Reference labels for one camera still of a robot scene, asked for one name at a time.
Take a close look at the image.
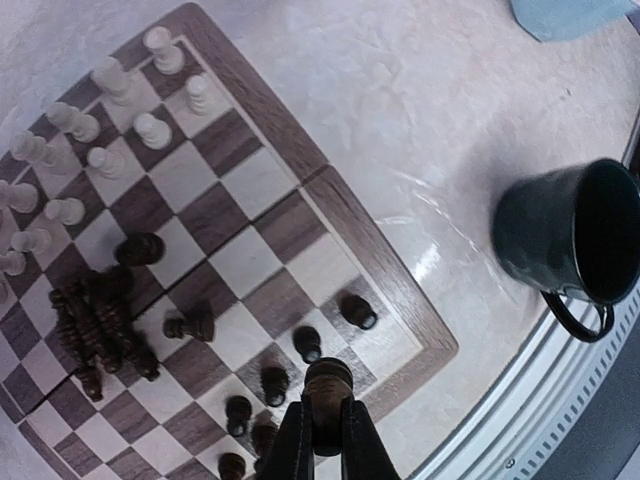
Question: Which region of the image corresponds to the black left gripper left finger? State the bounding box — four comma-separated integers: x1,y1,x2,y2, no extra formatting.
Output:
255,399,314,480

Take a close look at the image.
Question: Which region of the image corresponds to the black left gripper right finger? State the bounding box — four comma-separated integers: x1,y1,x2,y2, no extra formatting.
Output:
341,397,400,480

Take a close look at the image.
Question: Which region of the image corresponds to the dark piece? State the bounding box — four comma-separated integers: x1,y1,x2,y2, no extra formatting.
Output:
114,233,165,267
303,357,353,457

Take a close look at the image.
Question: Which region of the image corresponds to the dark pieces pile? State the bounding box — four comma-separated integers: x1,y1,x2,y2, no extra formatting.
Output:
48,265,160,402

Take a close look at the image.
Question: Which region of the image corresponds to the dark pawn standing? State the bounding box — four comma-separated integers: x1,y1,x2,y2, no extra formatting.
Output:
218,452,246,480

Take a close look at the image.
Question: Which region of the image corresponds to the dark rook lying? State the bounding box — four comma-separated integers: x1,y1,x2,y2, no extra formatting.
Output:
162,310,215,342

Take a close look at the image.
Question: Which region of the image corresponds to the wooden chessboard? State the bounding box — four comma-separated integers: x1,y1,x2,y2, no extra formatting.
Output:
1,3,457,479

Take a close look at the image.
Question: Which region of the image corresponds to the dark piece lying front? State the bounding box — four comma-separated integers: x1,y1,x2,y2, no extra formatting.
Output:
114,233,165,267

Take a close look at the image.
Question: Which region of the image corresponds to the dark green mug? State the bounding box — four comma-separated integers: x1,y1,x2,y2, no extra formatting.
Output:
491,158,639,343

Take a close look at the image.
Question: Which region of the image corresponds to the white pawn near corner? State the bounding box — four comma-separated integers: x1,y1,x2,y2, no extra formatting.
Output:
186,75,210,115

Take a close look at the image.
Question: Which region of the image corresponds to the white rook corner piece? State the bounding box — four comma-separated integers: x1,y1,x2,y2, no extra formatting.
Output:
143,26,185,75

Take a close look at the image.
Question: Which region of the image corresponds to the white knight piece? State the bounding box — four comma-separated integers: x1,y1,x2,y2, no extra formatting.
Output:
90,56,142,107

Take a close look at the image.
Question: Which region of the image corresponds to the light blue mug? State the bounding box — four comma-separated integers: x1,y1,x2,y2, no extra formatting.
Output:
509,0,639,43

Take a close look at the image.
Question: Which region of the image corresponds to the aluminium front rail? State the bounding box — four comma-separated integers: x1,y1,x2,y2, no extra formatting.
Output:
414,114,640,480

